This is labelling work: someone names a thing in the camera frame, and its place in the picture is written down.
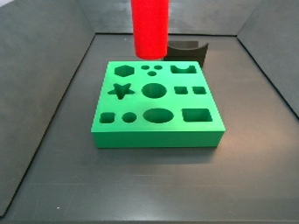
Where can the red cylinder peg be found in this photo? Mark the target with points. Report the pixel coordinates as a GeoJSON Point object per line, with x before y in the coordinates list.
{"type": "Point", "coordinates": [149, 18]}

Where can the green shape sorter block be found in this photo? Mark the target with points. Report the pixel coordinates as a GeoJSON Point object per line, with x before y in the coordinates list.
{"type": "Point", "coordinates": [156, 104]}

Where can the dark grey curved holder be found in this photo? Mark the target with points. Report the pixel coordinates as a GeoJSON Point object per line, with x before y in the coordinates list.
{"type": "Point", "coordinates": [185, 51]}

